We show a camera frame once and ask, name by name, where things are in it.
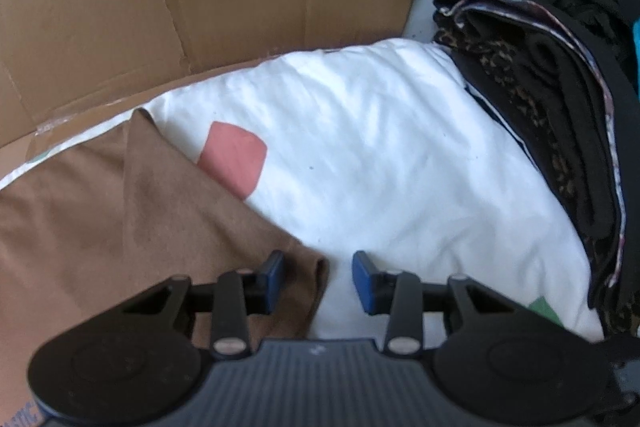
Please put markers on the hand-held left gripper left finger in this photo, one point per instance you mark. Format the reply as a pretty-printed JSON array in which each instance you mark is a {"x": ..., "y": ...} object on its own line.
[{"x": 274, "y": 277}]

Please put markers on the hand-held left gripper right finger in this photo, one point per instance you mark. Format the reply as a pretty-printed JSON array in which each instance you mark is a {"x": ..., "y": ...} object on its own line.
[{"x": 361, "y": 281}]

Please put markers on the brown printed t-shirt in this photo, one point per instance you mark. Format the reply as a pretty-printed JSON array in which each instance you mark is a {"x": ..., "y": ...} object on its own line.
[{"x": 125, "y": 217}]

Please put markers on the stack of dark folded clothes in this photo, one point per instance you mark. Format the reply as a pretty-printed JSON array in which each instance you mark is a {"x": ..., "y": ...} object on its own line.
[{"x": 550, "y": 107}]

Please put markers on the cream cartoon bear bedsheet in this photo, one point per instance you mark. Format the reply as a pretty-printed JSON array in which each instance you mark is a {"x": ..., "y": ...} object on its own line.
[{"x": 375, "y": 157}]

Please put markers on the teal cloth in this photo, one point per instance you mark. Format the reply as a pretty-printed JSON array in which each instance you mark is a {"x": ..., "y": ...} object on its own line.
[{"x": 636, "y": 52}]

